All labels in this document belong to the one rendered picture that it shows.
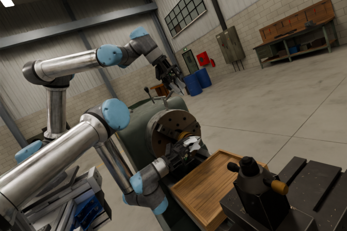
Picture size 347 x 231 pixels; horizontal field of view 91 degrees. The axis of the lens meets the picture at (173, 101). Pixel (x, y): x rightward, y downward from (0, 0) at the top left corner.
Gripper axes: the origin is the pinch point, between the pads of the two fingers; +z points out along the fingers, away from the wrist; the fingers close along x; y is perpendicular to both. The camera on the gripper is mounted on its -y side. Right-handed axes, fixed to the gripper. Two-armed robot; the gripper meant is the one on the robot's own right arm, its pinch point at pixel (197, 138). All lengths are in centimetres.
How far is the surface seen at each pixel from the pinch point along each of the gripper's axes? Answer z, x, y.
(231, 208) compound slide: -15.1, -6.2, 33.7
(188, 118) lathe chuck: 7.1, 6.1, -15.2
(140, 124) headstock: -16.1, 13.8, -30.8
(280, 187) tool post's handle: -11, 6, 49
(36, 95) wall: -258, 208, -1012
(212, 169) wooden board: 1.3, -19.8, -1.6
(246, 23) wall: 627, 75, -437
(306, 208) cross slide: -0.5, -11.2, 44.5
